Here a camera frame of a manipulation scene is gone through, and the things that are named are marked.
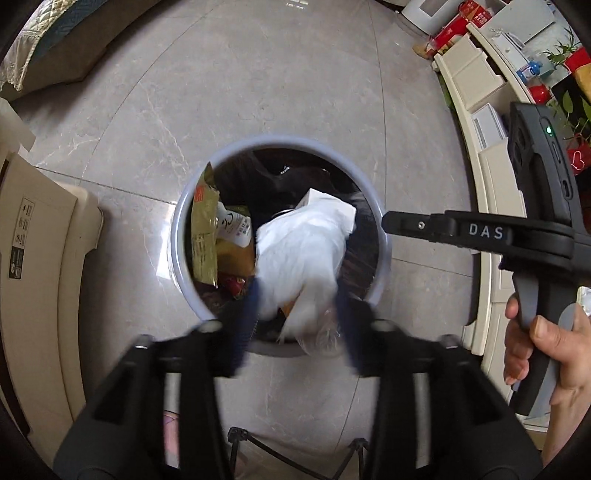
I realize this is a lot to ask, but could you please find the white tissue paper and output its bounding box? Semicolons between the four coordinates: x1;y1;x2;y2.
256;189;356;343

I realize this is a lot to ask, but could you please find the gold foil snack bag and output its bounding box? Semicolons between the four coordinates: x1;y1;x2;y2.
191;162;257;288

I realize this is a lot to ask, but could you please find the red cigarette box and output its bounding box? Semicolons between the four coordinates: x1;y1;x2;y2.
218;273;249;299

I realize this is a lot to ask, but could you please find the blue grey trash bin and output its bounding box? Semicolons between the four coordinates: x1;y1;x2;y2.
170;135;391;357

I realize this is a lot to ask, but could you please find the person's right hand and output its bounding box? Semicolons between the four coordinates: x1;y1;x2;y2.
503;285;591;407

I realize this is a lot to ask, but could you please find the pink slipper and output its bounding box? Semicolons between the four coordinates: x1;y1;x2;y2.
163;410;179;468

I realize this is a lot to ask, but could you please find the black tripod leg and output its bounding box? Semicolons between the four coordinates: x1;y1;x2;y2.
226;426;370;479

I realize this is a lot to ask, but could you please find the cream tv cabinet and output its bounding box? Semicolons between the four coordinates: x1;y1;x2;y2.
433;24;533;399

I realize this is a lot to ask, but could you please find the red gift box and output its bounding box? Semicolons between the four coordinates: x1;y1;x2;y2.
425;0;493;58

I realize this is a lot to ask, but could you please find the white standing air conditioner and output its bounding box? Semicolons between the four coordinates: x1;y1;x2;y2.
402;0;462;36

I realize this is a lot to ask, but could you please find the curved sofa with beige cover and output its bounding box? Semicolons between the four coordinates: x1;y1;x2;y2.
1;0;158;101

